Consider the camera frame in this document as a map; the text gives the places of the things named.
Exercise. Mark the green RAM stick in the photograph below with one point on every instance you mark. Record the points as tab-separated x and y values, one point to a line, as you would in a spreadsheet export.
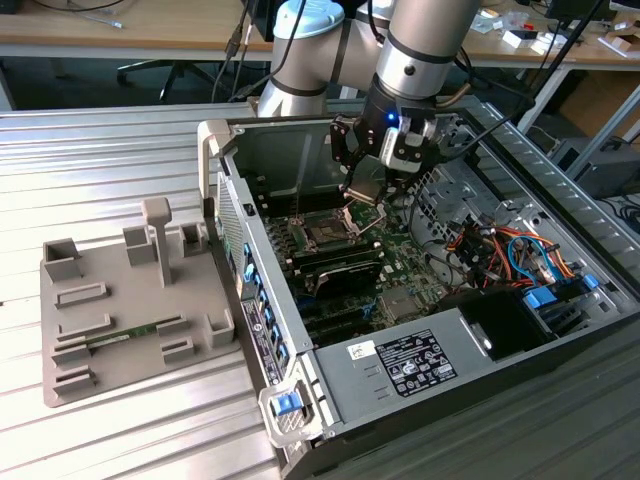
125	334

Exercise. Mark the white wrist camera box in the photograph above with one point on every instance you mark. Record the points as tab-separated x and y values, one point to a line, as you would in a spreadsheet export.
407	150

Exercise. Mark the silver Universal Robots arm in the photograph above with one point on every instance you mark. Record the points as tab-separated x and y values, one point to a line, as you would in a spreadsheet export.
420	45

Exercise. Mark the grey power supply unit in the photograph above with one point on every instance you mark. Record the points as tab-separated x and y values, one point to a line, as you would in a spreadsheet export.
345	385

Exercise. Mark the brown cardboard tray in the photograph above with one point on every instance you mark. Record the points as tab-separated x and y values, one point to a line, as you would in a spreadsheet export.
622	44

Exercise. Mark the wooden desk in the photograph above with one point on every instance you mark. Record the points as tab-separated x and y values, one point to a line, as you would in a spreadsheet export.
150	25

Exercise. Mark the black office chair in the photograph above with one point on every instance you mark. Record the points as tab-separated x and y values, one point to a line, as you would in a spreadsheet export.
175	67

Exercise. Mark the small white box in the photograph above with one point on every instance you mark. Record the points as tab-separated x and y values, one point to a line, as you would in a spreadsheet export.
520	39

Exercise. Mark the grey chipset heatsink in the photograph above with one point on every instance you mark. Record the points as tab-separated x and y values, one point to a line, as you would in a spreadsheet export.
397	303

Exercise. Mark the silver drive cage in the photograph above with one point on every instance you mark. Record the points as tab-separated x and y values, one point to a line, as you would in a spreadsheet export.
450	200

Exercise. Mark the black computer tower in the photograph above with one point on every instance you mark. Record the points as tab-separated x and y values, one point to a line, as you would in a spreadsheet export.
610	170

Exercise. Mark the open grey PC case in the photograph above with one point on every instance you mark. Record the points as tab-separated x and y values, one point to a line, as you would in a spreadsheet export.
270	150

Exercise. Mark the green motherboard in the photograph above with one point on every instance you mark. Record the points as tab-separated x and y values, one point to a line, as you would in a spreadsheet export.
400	250

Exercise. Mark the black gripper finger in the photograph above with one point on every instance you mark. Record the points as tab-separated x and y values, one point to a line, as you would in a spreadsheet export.
347	145
400	185

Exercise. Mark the blue case latch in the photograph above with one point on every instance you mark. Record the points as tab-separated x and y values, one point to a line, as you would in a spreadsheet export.
285	405

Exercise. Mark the grey parts rack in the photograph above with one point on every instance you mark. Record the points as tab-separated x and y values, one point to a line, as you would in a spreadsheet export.
130	300

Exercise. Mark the black RAM slot bank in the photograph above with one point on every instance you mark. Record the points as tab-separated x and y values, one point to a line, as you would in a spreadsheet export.
335	255
275	202

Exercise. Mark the brown cardboard box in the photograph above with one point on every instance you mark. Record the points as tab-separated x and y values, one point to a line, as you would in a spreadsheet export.
600	100

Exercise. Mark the blue plastic clip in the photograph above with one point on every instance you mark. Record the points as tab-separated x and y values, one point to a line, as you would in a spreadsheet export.
590	282

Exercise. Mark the black expansion slot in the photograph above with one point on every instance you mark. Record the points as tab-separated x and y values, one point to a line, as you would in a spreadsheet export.
340	325

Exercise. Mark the blue disk carrier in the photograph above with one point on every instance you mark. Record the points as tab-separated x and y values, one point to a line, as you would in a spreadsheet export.
542	300

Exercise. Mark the CPU socket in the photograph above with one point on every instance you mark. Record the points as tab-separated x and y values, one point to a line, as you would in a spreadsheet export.
320	234

